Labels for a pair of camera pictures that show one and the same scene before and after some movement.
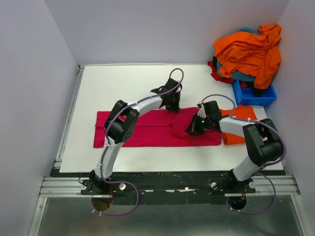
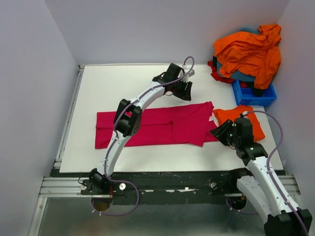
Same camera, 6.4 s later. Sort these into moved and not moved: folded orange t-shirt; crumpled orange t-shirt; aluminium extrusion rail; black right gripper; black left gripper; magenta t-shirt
Moved: black left gripper; black right gripper
Not moved: crumpled orange t-shirt; folded orange t-shirt; magenta t-shirt; aluminium extrusion rail
